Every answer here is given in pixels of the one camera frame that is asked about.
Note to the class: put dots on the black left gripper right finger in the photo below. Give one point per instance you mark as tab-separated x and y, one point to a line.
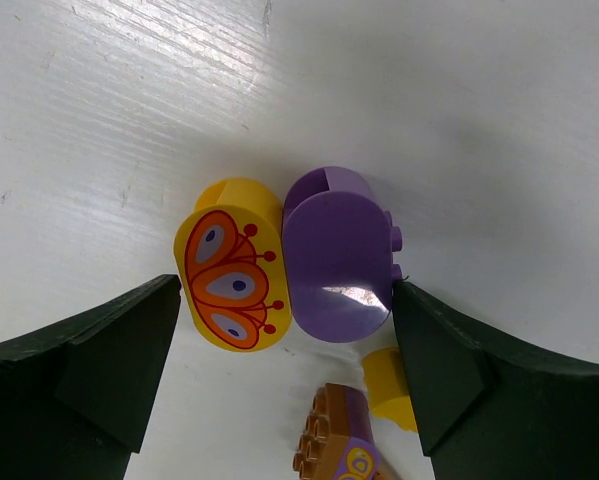
489	405

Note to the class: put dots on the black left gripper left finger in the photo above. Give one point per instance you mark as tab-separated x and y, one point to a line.
76	396

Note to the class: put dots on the brown purple butterfly lego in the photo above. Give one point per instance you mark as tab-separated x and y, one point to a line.
337	441

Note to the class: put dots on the yellow butterfly lego brick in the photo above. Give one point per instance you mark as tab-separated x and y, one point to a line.
229	255

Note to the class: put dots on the purple rounded lego brick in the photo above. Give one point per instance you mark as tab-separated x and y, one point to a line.
339	245

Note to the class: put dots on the yellow long lego brick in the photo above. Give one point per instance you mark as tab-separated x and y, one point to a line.
388	393

